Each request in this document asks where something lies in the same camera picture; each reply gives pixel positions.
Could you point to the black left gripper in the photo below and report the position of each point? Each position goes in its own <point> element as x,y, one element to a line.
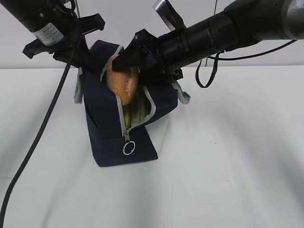
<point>58,37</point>

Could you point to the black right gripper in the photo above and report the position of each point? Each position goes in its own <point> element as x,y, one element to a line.
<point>161,58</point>

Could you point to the sugared bread roll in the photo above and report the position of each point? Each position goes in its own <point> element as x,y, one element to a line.
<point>122,83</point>

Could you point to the green lid glass container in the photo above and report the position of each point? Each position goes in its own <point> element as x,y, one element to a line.
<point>140,109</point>

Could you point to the yellow banana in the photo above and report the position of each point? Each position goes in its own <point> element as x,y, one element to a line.
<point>127,112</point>

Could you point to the navy blue lunch bag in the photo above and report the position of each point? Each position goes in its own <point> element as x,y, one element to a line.
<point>111,143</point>

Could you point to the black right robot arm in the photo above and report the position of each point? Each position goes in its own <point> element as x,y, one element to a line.
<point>241,24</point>

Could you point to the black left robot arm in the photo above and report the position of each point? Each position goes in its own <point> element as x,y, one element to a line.
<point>34,14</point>

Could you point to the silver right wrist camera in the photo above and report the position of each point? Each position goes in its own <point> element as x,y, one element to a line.
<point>168,15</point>

